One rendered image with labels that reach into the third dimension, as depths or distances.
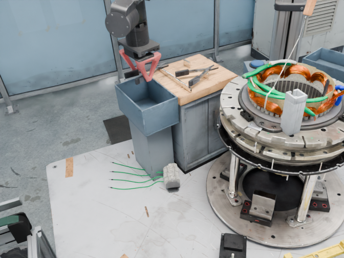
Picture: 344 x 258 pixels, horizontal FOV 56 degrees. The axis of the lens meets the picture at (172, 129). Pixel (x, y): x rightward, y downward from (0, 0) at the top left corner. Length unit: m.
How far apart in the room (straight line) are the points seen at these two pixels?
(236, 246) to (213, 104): 0.40
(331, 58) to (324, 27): 2.24
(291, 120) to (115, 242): 0.54
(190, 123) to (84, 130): 1.79
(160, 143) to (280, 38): 0.57
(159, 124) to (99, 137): 1.68
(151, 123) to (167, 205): 0.25
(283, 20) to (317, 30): 2.15
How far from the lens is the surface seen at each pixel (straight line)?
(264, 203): 0.89
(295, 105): 0.66
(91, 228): 0.96
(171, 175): 0.98
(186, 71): 0.93
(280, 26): 1.22
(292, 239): 0.90
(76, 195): 1.05
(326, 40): 3.50
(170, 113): 0.88
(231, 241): 0.83
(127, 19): 0.72
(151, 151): 0.95
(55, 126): 2.80
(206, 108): 0.95
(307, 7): 0.71
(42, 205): 2.19
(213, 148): 1.07
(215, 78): 0.95
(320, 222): 0.95
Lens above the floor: 1.52
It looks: 37 degrees down
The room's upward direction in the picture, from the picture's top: 5 degrees counter-clockwise
